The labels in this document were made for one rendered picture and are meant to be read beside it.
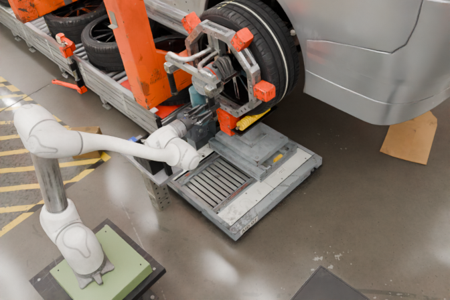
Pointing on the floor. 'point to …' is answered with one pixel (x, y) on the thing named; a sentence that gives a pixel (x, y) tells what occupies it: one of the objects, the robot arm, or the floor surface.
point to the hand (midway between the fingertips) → (211, 106)
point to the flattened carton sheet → (411, 138)
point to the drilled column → (157, 193)
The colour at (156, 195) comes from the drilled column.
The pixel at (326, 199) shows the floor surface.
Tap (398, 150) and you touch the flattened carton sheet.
